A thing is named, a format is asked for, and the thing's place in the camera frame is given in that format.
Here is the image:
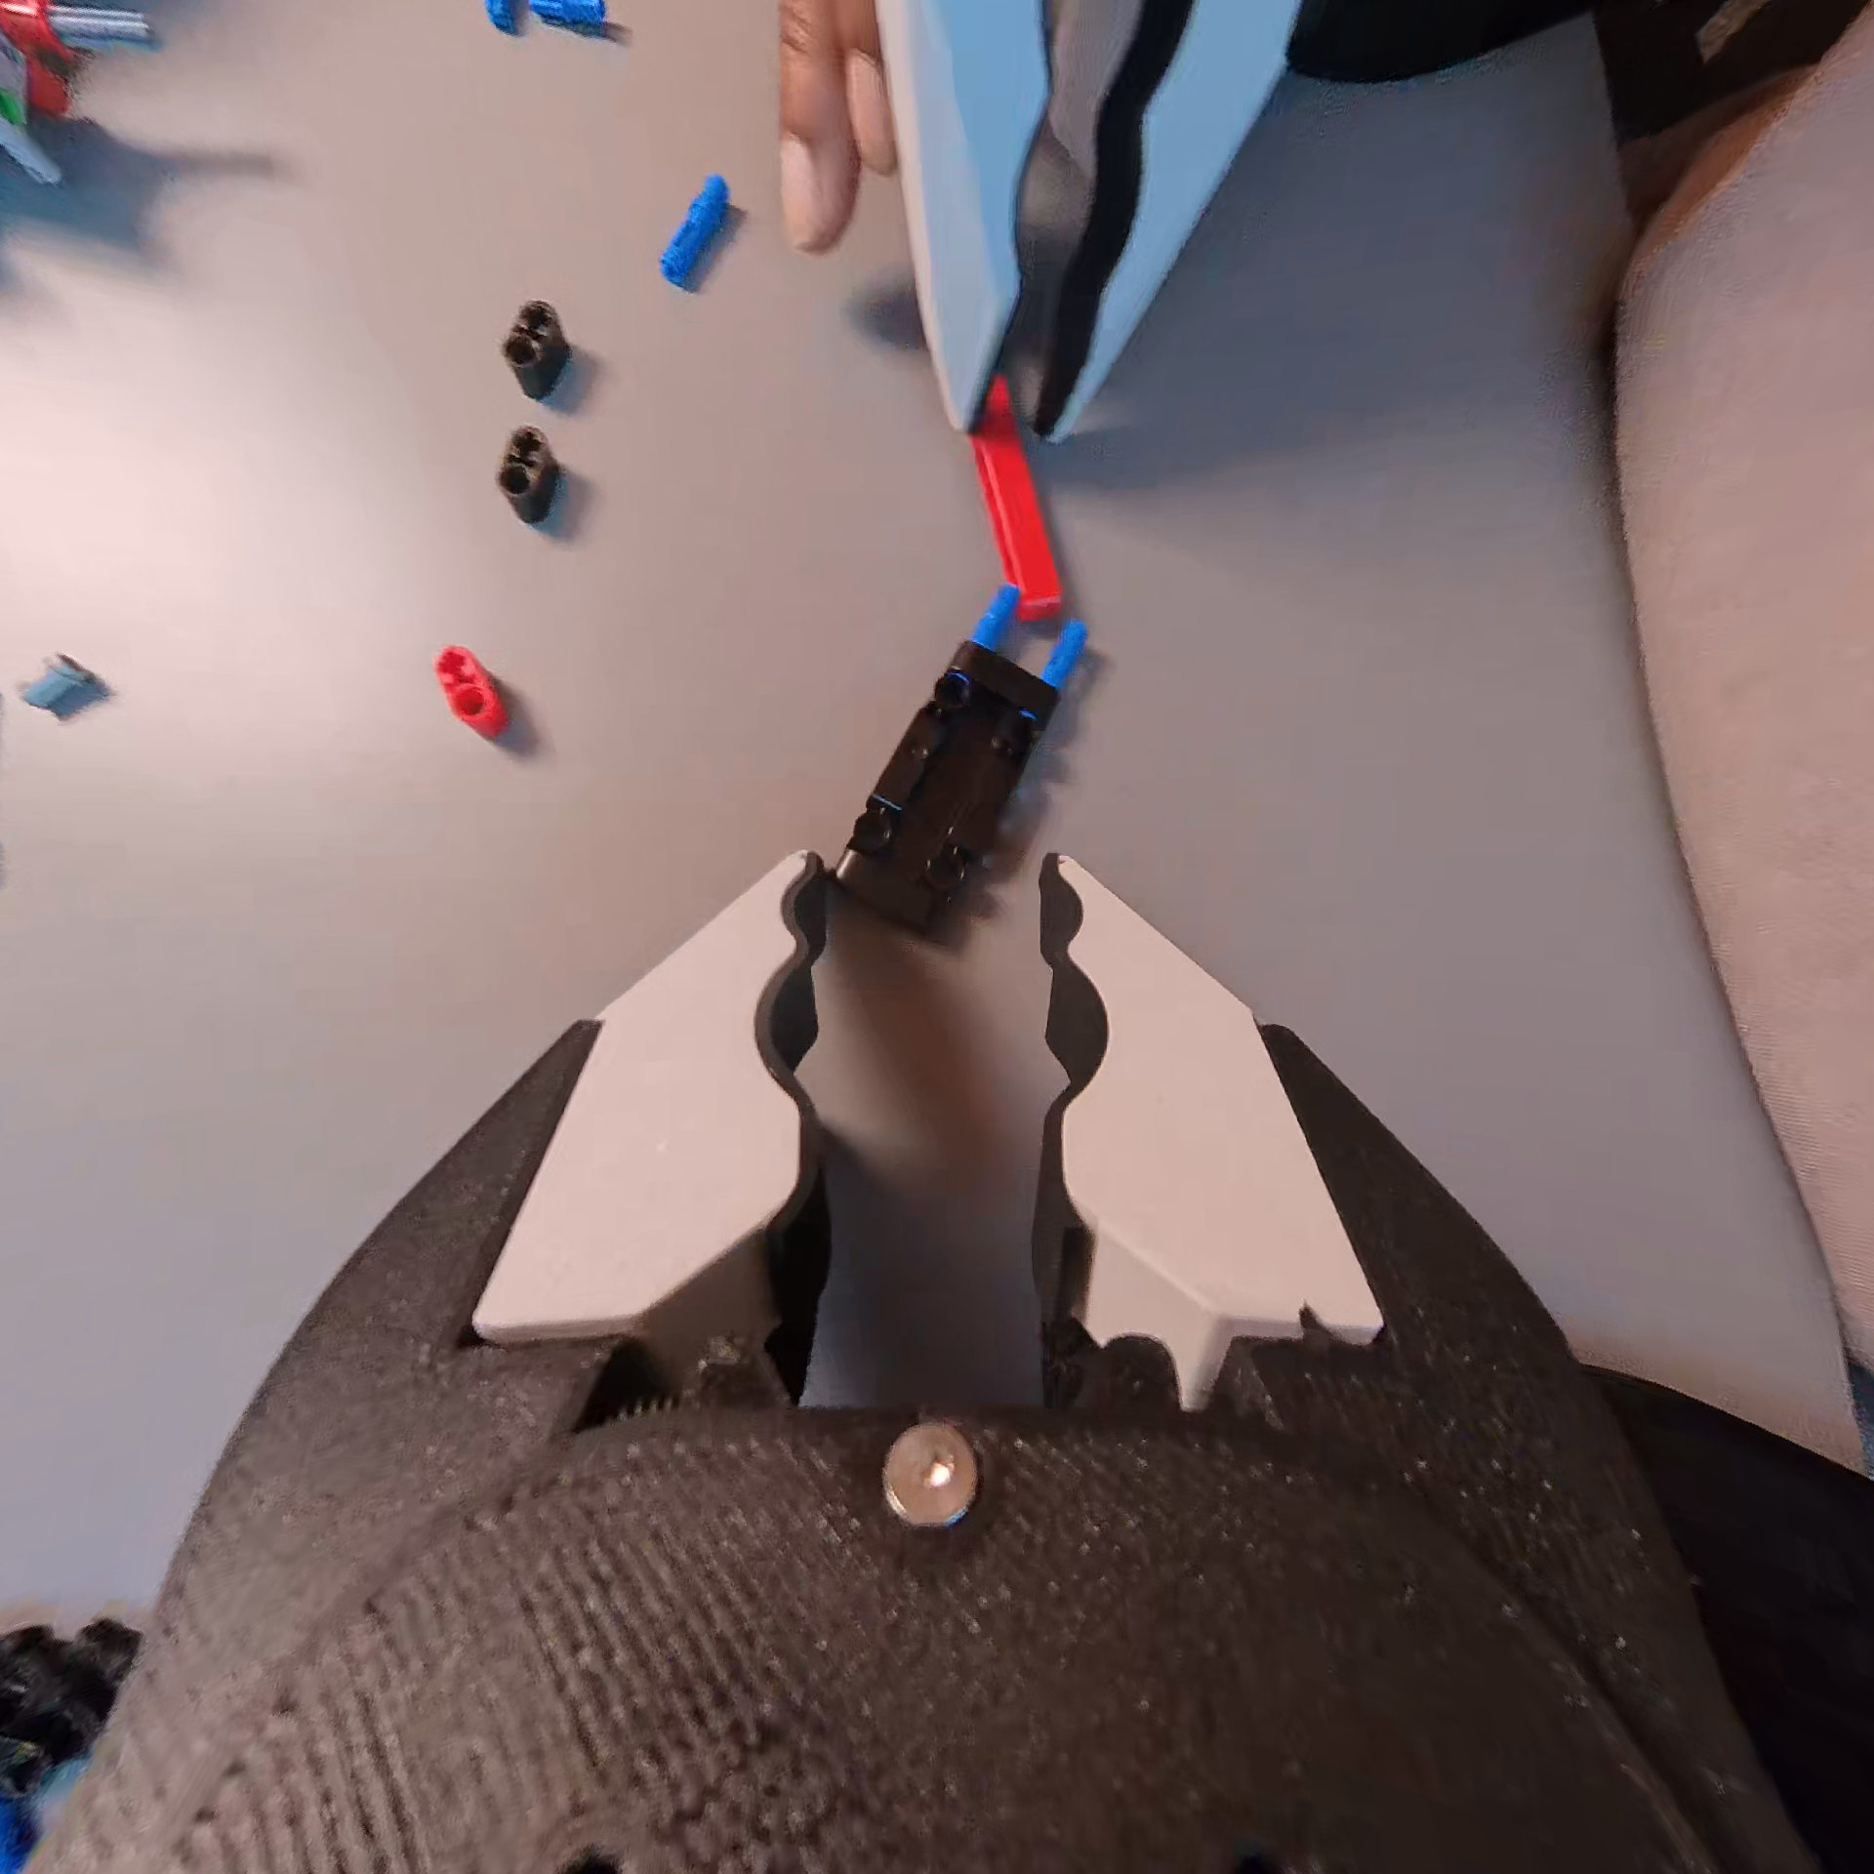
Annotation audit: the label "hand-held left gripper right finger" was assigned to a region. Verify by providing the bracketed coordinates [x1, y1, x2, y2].
[1036, 851, 1387, 1409]

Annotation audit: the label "long red lego beam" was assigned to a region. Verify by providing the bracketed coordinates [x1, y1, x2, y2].
[969, 374, 1066, 621]

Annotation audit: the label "small red lego connector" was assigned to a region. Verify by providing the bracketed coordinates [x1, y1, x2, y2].
[434, 645, 512, 739]

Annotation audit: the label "person's black trousers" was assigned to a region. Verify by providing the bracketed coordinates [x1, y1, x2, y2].
[1589, 1361, 1874, 1874]

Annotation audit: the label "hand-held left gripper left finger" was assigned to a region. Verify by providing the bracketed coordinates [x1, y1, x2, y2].
[470, 851, 829, 1359]

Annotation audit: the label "person's right hand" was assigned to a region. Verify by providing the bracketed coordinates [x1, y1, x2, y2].
[775, 0, 899, 254]

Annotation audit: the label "partly built lego car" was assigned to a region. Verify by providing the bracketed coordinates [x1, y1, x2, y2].
[0, 0, 155, 185]

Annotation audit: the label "black lego frame block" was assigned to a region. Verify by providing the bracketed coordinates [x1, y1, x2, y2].
[835, 639, 1058, 934]

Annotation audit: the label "pile of black blue pegs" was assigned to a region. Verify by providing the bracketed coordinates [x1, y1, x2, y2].
[0, 1614, 143, 1874]

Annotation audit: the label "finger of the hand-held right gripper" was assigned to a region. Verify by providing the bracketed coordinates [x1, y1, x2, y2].
[1028, 0, 1308, 440]
[875, 0, 1058, 434]

